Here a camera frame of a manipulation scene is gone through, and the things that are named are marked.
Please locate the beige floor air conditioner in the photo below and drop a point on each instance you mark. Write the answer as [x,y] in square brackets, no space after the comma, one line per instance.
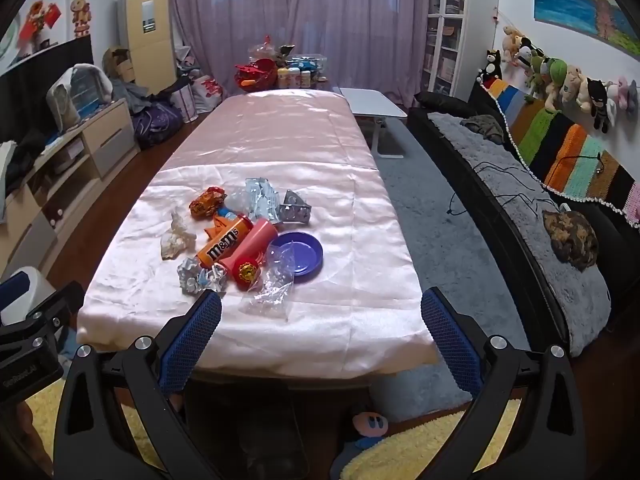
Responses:
[145,60]

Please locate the purple bag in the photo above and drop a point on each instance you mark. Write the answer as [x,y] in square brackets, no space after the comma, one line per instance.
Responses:
[155,121]

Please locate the pink satin tablecloth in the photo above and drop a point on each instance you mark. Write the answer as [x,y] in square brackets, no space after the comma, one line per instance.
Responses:
[280,135]

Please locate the white bookshelf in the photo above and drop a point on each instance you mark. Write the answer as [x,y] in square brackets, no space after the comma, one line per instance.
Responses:
[445,35]

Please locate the yellow fluffy rug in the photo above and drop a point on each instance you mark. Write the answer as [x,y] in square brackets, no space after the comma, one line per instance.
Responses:
[425,452]

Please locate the orange candy tube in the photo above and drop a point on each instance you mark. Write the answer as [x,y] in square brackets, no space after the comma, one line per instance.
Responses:
[222,246]

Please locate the white red printed shopping bag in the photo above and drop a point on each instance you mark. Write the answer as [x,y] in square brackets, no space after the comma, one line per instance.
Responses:
[207,92]

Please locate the white blue storage bag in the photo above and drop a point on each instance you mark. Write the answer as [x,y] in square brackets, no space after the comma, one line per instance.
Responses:
[75,90]

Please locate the wooden cabinet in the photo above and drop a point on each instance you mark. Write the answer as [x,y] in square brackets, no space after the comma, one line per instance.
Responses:
[107,135]

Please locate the grey rug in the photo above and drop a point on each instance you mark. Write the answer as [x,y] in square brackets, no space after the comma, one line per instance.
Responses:
[420,220]

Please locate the purple sheer curtain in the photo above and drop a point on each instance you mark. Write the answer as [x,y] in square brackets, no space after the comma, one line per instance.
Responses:
[325,10]

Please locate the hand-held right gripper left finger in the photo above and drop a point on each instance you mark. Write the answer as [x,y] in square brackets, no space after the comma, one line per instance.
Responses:
[192,340]

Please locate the clear plastic gift bag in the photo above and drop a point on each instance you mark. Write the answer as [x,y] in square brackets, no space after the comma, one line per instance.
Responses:
[262,47]

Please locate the camouflage cushion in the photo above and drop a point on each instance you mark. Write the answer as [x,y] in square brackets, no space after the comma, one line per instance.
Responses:
[570,237]

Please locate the landscape wall painting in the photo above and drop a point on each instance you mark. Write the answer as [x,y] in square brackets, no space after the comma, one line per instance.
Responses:
[565,5]

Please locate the red wall decoration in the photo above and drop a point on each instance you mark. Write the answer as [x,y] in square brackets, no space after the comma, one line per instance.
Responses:
[40,17]

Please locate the silver blue foil wrapper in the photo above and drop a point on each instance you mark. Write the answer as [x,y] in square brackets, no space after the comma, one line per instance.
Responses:
[261,197]

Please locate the black sofa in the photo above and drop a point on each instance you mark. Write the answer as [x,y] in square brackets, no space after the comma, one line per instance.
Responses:
[607,245]

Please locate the grey silver foil packet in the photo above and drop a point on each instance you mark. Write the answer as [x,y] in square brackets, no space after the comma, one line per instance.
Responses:
[295,208]

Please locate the red cylindrical tube toy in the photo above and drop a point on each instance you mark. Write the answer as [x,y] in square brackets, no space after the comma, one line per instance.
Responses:
[252,255]

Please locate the grey fluffy blanket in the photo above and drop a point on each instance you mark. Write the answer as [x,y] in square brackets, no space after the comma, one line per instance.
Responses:
[500,175]

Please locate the striped crochet blanket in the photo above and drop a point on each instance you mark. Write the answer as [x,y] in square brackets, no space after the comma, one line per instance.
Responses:
[570,145]

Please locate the red basket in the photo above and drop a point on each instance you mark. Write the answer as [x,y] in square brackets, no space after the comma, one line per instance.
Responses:
[255,74]

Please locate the small blue white bottle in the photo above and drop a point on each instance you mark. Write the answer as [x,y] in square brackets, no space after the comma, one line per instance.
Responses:
[232,213]

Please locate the silver foil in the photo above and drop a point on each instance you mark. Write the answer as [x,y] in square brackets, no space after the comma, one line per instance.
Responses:
[197,276]

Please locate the white canister yellow label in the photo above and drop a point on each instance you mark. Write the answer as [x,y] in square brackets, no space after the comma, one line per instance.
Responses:
[305,80]
[284,80]

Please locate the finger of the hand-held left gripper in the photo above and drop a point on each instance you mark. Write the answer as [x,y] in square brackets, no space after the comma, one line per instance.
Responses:
[55,307]

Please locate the black white cat plush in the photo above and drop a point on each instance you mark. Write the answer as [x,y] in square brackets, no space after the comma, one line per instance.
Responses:
[492,65]

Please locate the blue slipper pink figure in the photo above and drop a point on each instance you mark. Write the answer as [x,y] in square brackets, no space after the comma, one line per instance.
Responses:
[367,425]

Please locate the cardboard box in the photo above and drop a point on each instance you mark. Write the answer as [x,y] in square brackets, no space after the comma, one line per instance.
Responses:
[117,62]

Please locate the dark green cloth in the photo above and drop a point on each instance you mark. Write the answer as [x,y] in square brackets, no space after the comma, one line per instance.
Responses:
[482,127]

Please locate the black television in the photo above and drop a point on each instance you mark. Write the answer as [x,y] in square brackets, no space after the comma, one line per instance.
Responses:
[45,65]

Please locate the hanging doll ornament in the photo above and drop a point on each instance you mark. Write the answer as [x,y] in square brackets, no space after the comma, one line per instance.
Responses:
[81,12]

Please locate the purple plastic plate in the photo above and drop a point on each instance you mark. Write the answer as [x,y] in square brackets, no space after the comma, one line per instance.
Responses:
[302,255]

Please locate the white bin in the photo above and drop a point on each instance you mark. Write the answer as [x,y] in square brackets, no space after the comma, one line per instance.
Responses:
[30,290]

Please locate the row of hanging plush toys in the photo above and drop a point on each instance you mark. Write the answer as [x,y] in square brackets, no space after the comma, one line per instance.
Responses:
[555,72]

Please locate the blue wipes pack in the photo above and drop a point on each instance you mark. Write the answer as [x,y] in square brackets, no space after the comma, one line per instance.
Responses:
[306,62]

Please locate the grey clothes pile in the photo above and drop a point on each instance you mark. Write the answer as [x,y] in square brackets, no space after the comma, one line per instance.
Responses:
[137,95]

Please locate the clear plastic wrapper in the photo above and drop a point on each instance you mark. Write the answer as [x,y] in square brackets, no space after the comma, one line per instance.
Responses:
[175,242]

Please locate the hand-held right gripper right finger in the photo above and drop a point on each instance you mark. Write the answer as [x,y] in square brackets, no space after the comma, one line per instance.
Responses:
[447,340]

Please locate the red orange snack wrapper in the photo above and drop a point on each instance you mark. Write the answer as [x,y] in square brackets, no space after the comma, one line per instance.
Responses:
[207,201]

